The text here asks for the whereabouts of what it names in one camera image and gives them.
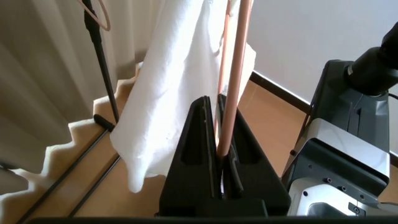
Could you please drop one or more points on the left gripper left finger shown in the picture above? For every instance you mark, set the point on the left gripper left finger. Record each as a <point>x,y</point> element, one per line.
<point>189,174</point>

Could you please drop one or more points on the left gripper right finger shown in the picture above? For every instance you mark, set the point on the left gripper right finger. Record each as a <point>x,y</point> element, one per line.
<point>258,180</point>

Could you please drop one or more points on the white printed t-shirt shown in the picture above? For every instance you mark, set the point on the white printed t-shirt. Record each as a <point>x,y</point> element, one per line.
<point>161,109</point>

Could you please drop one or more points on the pink clothes hanger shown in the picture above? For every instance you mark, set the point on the pink clothes hanger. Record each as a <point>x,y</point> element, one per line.
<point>108,28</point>
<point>236,77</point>

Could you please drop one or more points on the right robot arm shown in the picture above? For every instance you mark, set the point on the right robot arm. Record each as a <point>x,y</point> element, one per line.
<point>373,71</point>

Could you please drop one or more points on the black clothes rack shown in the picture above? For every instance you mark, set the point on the black clothes rack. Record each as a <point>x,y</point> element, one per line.
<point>99,53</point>

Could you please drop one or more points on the beige curtain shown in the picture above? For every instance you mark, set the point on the beige curtain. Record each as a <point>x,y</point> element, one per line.
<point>46,77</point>

